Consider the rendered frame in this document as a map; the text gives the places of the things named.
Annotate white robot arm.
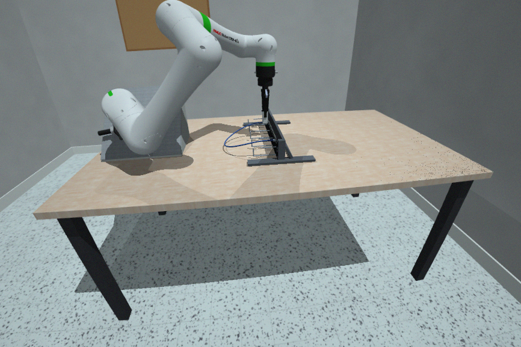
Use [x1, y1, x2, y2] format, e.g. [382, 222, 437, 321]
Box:
[97, 0, 278, 155]

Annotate black patch panel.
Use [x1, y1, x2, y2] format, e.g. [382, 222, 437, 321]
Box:
[243, 109, 316, 166]

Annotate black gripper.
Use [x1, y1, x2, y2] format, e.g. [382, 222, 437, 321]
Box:
[257, 78, 273, 123]

